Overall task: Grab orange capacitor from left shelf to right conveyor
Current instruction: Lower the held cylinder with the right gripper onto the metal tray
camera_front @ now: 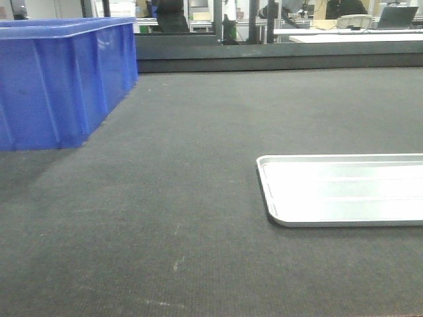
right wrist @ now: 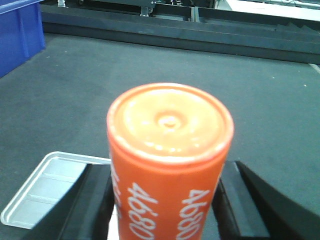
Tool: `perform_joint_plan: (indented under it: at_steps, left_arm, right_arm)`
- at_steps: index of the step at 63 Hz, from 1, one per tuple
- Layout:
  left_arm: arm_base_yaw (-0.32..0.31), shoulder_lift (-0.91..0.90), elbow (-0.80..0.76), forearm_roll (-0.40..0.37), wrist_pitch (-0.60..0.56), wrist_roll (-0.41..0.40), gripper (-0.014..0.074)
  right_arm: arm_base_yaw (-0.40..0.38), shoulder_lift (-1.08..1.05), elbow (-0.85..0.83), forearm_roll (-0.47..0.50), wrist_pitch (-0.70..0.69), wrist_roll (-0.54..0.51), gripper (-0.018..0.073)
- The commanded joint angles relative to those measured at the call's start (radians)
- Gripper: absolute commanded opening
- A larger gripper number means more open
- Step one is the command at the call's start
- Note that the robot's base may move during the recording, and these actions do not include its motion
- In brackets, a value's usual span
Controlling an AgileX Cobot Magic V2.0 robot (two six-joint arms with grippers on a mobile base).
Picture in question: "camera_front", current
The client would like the blue crate on conveyor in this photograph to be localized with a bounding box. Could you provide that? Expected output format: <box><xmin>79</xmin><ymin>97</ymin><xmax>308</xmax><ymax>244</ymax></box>
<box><xmin>1</xmin><ymin>17</ymin><xmax>138</xmax><ymax>151</ymax></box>

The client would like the silver metal tray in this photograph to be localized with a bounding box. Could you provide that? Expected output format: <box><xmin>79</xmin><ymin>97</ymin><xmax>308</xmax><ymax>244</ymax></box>
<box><xmin>256</xmin><ymin>153</ymin><xmax>422</xmax><ymax>228</ymax></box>

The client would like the white background table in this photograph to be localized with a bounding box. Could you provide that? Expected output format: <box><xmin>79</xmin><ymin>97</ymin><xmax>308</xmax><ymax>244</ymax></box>
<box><xmin>274</xmin><ymin>28</ymin><xmax>422</xmax><ymax>44</ymax></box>

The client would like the grey laptop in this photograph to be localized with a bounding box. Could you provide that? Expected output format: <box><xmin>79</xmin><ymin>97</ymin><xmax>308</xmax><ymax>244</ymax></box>
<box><xmin>375</xmin><ymin>6</ymin><xmax>418</xmax><ymax>30</ymax></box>

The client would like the black conveyor side rail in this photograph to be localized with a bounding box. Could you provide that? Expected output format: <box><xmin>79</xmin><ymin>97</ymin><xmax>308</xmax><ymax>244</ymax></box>
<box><xmin>135</xmin><ymin>34</ymin><xmax>422</xmax><ymax>73</ymax></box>

